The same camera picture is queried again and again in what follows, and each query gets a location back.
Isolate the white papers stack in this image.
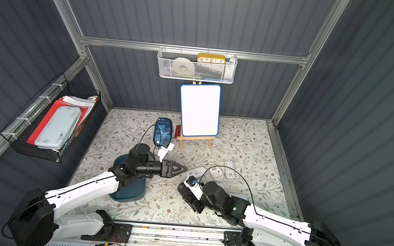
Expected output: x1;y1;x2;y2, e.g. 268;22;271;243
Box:
59;95;99;126

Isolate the yellow digital clock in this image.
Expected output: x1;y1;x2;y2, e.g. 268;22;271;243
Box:
197;53;226;65

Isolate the long white mouse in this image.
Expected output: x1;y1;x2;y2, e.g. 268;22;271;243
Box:
224;160;236;180

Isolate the white wire wall basket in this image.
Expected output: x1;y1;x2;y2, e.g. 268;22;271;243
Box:
157;47;238;84

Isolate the white mouse with label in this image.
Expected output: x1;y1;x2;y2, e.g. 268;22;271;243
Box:
208;166;225;182

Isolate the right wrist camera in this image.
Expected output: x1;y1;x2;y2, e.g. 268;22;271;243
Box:
184;175;203;200

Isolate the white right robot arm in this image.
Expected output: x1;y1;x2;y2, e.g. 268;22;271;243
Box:
177;176;341;246

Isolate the white plastic tray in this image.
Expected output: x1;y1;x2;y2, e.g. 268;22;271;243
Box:
34;105;82;150

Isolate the black wire wall basket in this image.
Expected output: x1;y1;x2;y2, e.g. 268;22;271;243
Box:
0;76;101;163

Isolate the blue dinosaur pencil case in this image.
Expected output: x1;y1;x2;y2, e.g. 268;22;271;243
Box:
153;117;173;147

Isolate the teal plastic storage box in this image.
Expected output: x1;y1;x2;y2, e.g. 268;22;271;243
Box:
108;152;151;205

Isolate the red leather wallet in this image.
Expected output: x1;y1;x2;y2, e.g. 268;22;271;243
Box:
174;125;182;139

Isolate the white tape roll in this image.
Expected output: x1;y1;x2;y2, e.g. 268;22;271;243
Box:
171;57;195;76

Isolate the white board blue frame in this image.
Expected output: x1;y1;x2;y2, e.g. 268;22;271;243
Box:
179;84;222;137

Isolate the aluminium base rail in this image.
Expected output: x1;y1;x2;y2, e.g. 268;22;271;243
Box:
30;210;318;246

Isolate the wooden tabletop easel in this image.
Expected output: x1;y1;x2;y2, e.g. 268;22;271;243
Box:
174;81;216;149

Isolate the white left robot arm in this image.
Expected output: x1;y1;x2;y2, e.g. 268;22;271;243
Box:
4;143;187;246

